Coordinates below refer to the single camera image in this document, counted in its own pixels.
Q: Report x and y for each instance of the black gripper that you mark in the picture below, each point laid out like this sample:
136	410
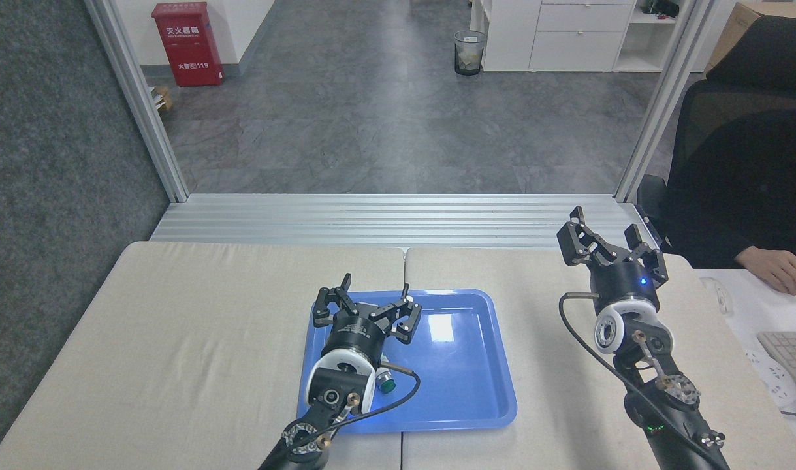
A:
623	281
355	336

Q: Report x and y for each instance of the green push button switch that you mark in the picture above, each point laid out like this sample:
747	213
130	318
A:
388	384

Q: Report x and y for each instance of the blue plastic tray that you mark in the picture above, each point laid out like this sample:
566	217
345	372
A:
463	378

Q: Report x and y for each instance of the person's hand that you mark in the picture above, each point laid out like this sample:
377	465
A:
773	267

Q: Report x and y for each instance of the ribbed aluminium platform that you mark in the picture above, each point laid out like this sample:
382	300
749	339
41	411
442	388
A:
398	219

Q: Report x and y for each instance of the white keyboard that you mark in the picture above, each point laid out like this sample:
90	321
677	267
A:
793	352

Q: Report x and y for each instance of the white power strip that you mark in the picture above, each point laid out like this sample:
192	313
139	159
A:
773	382

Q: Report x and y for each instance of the black office chair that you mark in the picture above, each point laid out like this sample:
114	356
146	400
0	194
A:
757	98

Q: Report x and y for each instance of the white drawer cabinet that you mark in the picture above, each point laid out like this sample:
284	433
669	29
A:
574	39

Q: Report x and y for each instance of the black mesh waste bin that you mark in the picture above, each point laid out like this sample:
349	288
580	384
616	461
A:
469	55

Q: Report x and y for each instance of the brown cardboard box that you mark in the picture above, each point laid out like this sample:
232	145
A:
727	32

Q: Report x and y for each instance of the black items on shelf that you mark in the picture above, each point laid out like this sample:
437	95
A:
660	8

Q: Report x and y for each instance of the small cardboard scrap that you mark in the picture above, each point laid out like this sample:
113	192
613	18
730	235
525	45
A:
161	98

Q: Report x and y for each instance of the red fire extinguisher cabinet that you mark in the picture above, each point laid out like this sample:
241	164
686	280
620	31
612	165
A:
187	46

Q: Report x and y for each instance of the silver aluminium post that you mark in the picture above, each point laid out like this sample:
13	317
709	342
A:
662	98
143	104

